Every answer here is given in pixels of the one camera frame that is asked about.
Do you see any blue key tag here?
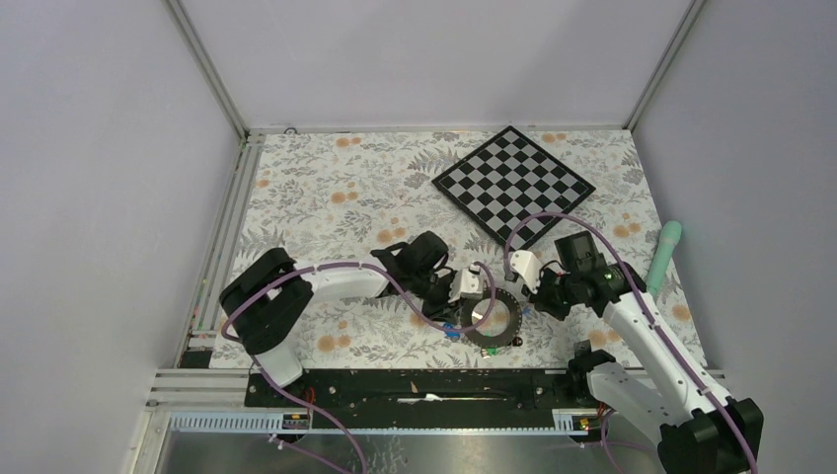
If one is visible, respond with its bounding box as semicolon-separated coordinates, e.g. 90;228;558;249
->
442;323;460;340

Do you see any large grey metal keyring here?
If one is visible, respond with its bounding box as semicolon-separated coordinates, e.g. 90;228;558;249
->
458;289;522;349

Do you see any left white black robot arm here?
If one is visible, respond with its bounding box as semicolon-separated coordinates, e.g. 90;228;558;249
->
219;231;482;406

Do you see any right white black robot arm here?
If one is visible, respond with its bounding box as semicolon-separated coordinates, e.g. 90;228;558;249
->
509;231;764;473

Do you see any black white checkerboard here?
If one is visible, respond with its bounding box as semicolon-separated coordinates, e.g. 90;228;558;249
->
431;126;595;250

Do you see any floral table mat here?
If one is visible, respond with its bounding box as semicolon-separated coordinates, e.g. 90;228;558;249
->
231;130;661;368

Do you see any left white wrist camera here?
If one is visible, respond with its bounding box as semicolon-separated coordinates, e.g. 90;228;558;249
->
448;264;484;303

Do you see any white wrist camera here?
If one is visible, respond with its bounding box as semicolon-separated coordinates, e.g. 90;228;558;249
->
448;264;484;303
509;250;543;294

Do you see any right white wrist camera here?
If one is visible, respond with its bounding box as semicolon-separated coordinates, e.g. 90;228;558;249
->
509;250;543;294

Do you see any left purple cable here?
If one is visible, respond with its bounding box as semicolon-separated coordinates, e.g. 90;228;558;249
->
220;260;498;474

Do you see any purple cable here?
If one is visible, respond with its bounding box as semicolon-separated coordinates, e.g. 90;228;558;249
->
503;211;760;474
220;260;498;474

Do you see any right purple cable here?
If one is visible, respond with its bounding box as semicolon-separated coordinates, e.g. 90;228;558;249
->
503;211;760;474

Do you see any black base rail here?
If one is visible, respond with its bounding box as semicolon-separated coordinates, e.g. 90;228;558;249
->
244;368;600;428

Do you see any mint green cylinder handle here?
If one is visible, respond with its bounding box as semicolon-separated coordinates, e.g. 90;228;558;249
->
646;220;683;296

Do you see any white slotted cable duct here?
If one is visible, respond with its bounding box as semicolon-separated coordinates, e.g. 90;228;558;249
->
170;407;588;435

